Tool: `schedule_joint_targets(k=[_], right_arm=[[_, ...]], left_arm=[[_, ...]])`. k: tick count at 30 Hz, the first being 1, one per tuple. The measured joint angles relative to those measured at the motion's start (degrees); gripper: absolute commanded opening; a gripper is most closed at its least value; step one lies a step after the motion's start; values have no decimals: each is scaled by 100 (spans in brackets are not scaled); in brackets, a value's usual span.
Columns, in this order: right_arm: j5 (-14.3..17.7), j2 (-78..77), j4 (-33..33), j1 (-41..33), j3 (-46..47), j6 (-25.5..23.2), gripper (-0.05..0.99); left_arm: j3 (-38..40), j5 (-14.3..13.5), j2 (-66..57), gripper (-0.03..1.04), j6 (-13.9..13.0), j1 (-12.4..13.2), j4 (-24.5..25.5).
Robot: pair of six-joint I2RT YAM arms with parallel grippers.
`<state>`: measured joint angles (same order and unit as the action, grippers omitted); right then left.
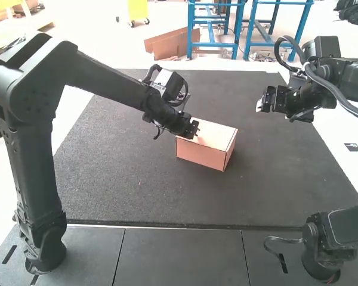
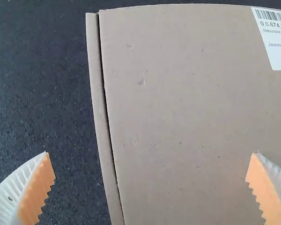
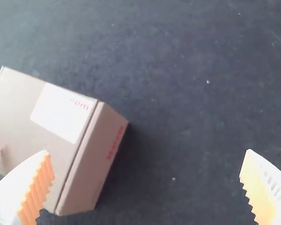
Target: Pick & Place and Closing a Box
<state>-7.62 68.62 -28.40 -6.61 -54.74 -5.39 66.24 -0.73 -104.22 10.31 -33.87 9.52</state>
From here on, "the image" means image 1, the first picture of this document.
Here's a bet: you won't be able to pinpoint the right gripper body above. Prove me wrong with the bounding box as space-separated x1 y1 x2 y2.
261 85 291 114

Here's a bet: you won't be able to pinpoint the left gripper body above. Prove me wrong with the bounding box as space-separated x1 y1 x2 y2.
174 114 201 140

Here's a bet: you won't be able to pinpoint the cardboard box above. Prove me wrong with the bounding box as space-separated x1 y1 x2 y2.
175 117 239 172

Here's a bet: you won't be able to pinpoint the black mat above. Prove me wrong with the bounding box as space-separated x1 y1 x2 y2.
53 69 358 229

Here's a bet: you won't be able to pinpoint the brown cardboard sheet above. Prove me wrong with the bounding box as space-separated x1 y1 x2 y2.
143 26 202 61

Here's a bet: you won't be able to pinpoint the black bags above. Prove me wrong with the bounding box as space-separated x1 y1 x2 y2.
333 0 358 26

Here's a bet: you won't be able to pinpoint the yellow wheeled cart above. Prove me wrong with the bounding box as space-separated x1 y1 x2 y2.
126 0 150 28

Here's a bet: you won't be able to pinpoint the dark base panel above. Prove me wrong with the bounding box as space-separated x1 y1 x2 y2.
112 227 252 286
240 229 358 286
0 225 126 286

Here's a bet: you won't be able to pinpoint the wooden pallet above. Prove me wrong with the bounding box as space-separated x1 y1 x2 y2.
0 0 56 58

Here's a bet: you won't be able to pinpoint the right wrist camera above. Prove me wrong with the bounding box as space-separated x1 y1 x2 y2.
288 73 310 89

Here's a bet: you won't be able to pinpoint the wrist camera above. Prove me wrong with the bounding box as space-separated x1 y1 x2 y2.
288 73 310 89
153 67 189 101

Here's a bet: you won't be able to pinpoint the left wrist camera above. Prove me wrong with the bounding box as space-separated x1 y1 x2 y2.
153 67 189 101

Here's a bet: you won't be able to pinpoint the blue frame workbench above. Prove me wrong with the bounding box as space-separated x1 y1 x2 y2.
243 0 313 62
186 0 246 61

